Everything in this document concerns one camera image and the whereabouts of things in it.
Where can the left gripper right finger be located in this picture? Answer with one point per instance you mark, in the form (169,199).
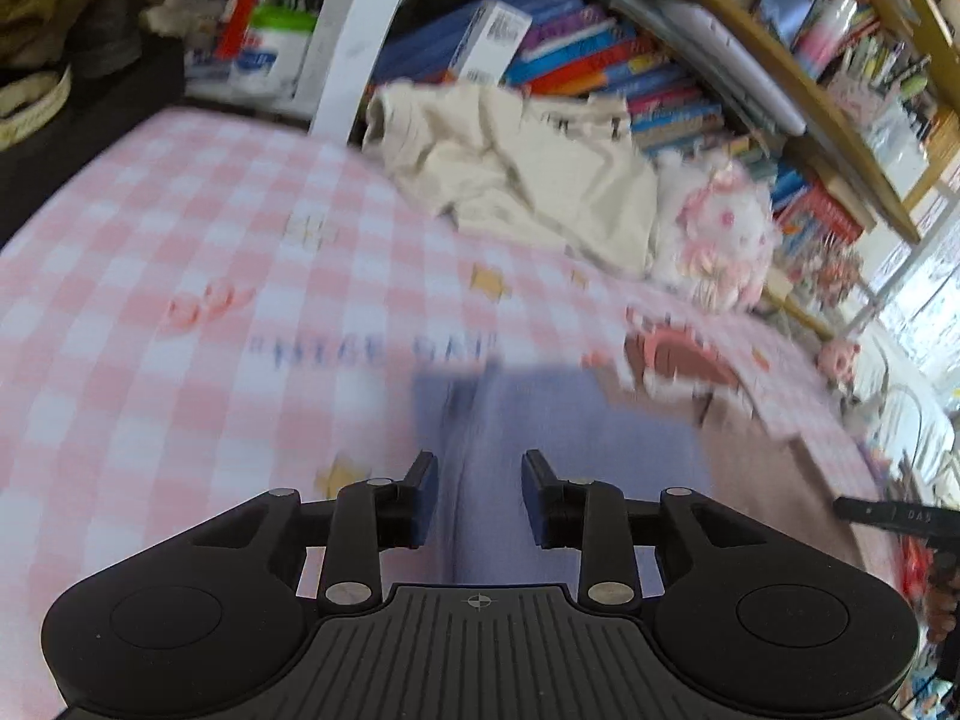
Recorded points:
(593,519)

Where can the red tassel ornament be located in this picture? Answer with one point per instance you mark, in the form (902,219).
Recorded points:
(233,33)

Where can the white pink plush bunny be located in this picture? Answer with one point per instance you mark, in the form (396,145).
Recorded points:
(713,240)

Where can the pink checkered desk mat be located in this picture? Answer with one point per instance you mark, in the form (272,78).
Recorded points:
(215,307)

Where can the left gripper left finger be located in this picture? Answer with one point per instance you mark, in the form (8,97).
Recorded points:
(370,517)

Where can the cream beige garment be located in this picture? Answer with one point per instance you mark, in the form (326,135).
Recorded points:
(555,173)

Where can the row of colourful books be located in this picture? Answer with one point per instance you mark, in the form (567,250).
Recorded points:
(682,73)

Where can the white green lidded jar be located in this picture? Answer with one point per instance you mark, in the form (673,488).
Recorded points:
(273,48)

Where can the white usmile box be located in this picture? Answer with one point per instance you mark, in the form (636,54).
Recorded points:
(494,35)

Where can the red boxed book set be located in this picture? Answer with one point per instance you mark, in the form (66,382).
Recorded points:
(811,221)

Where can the purple and mauve sweater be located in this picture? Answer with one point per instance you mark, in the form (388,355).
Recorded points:
(591,428)

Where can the small pink plush toy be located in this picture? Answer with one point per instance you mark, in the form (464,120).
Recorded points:
(837,360)

